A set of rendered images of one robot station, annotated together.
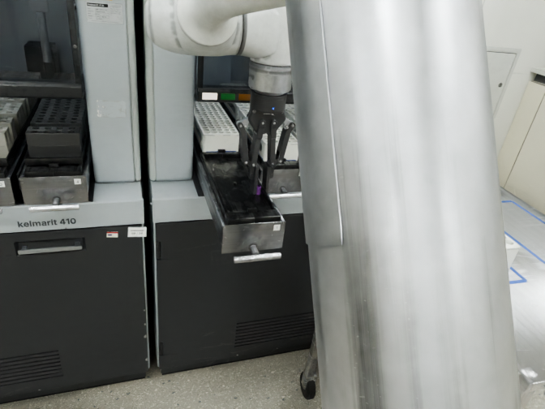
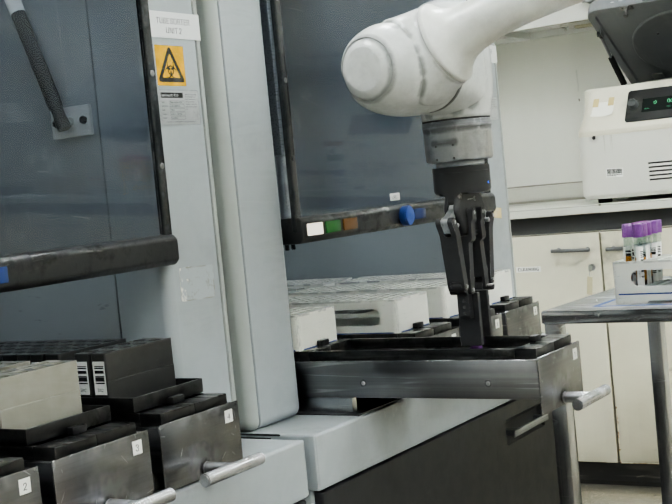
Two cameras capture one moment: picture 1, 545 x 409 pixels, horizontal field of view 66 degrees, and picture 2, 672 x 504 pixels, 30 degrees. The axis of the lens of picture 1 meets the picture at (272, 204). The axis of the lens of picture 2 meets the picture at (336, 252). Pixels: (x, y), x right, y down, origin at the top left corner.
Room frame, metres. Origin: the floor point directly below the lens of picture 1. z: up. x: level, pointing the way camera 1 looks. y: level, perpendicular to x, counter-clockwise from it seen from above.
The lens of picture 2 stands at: (-0.35, 1.15, 1.03)
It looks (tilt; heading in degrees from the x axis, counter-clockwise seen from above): 3 degrees down; 324
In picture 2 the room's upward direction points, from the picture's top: 6 degrees counter-clockwise
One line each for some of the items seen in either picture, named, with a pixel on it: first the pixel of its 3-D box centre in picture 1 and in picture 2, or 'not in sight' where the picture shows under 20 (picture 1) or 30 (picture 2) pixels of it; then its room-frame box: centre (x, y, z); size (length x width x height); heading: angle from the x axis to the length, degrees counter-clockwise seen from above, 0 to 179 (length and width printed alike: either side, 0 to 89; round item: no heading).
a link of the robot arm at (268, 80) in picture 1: (270, 77); (458, 143); (0.87, 0.04, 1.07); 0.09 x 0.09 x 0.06
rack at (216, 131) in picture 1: (211, 126); (233, 334); (1.19, 0.21, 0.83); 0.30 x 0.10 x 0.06; 21
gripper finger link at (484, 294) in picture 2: (266, 178); (479, 316); (0.88, 0.02, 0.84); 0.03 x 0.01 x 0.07; 22
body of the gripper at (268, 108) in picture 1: (267, 112); (463, 199); (0.87, 0.04, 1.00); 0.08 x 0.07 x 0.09; 112
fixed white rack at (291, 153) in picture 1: (266, 134); (328, 318); (1.19, 0.05, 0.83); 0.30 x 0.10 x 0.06; 21
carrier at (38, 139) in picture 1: (54, 144); (134, 372); (0.89, 0.53, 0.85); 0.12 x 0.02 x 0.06; 112
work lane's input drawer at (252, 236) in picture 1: (222, 168); (341, 371); (1.03, 0.15, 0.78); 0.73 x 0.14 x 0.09; 21
